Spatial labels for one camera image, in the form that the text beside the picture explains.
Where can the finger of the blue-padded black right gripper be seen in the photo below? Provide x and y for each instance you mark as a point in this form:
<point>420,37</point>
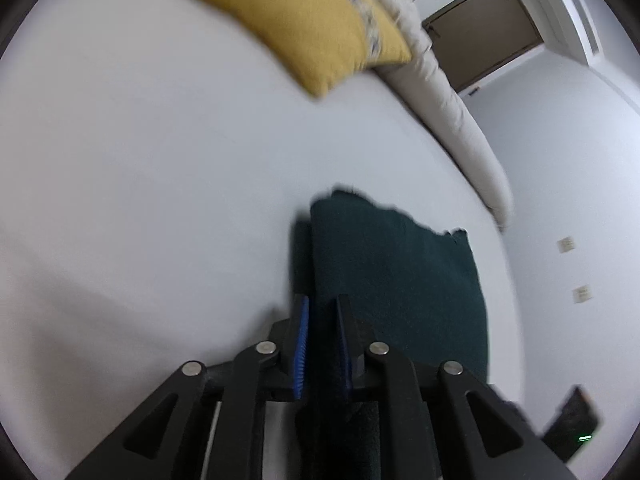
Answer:
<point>438,422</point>

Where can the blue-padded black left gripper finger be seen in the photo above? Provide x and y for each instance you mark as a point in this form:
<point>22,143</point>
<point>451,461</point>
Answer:
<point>207,422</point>

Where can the dark green knit sweater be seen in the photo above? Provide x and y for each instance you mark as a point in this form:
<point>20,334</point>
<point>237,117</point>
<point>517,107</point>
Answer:
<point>415,289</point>

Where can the beige duvet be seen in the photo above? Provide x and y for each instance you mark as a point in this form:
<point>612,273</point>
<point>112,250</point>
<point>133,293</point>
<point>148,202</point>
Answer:
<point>425,89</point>

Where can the ceiling air vent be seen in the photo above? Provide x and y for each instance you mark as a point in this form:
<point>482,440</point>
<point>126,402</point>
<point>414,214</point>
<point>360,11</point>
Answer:
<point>587,26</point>

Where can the brown door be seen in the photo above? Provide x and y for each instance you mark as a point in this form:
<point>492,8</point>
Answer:
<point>473,38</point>

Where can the yellow patterned cushion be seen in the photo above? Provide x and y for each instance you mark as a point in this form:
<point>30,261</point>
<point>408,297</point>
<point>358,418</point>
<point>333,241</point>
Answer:
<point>323,42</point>

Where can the wall socket near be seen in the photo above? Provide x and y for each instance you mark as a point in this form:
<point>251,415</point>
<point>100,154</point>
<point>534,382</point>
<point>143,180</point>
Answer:
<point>582,294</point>

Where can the wall socket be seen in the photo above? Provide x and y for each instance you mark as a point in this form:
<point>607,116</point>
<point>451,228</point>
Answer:
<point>582,294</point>
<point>566,244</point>

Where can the wall socket far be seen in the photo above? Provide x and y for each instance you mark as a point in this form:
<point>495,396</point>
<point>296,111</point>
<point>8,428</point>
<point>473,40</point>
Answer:
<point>566,244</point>

